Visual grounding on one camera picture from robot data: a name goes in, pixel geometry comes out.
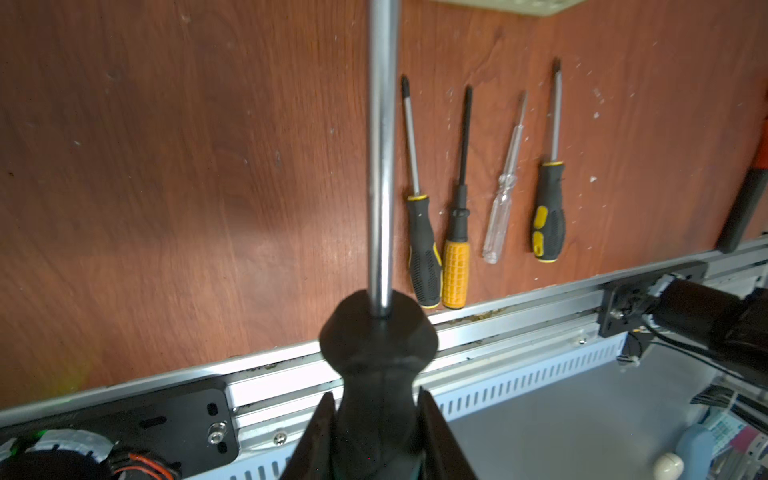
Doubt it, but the small clear tester screwdriver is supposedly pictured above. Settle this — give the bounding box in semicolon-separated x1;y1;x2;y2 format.
482;90;528;264

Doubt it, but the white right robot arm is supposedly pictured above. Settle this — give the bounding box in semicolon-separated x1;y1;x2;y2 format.
650;279;767;386

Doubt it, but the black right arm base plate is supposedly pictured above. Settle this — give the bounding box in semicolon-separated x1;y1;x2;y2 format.
597;261;708;338

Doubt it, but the orange handled black screwdriver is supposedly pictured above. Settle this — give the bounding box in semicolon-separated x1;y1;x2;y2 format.
442;86;473;309

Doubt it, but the black yellow small screwdriver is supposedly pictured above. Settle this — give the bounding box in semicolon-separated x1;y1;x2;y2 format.
401;75;442;309

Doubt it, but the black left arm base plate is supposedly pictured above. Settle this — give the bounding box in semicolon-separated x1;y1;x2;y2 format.
1;379;239;478

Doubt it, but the green black screwdriver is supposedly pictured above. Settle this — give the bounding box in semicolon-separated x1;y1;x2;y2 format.
320;1;437;479

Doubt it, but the aluminium front rail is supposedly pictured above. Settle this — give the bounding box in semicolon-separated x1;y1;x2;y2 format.
1;238;767;479

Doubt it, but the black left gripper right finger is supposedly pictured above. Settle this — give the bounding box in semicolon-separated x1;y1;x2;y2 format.
417;388;477;480

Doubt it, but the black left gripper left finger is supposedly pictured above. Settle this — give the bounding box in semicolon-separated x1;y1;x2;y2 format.
280;392;336;480

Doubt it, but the black yellow grip screwdriver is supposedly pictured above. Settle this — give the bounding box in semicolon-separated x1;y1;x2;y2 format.
531;58;566;263

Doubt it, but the light green perforated bin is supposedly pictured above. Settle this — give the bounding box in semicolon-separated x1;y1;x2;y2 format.
439;0;584;17

